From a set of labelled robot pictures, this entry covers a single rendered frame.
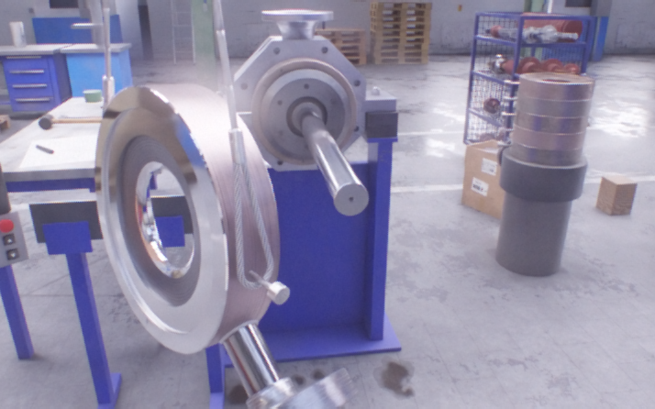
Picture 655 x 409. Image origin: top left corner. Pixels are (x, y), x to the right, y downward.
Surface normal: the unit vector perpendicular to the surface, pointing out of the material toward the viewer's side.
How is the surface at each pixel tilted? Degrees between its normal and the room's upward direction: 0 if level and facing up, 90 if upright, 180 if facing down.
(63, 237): 90
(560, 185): 90
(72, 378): 0
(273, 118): 90
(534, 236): 90
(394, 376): 0
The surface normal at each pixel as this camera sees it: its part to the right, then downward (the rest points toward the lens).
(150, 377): 0.00, -0.93
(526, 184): -0.63, 0.29
